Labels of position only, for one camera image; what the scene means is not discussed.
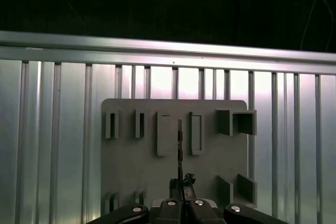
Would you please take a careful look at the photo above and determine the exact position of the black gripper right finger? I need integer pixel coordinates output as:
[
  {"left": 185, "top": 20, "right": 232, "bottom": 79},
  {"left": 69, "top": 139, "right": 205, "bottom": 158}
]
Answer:
[{"left": 183, "top": 173, "right": 289, "bottom": 224}]

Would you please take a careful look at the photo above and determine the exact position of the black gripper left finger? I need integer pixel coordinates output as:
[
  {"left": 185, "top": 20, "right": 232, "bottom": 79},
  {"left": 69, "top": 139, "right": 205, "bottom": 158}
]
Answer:
[{"left": 89, "top": 178, "right": 184, "bottom": 224}]

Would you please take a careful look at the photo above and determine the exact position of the RAM stick with black chips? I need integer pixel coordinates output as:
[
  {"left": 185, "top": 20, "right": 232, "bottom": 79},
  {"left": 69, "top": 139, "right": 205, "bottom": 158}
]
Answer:
[{"left": 175, "top": 118, "right": 184, "bottom": 183}]

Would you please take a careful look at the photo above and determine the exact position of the grey plastic parts rack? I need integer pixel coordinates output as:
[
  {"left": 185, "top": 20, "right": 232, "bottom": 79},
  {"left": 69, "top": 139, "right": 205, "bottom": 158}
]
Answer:
[{"left": 101, "top": 98, "right": 258, "bottom": 218}]

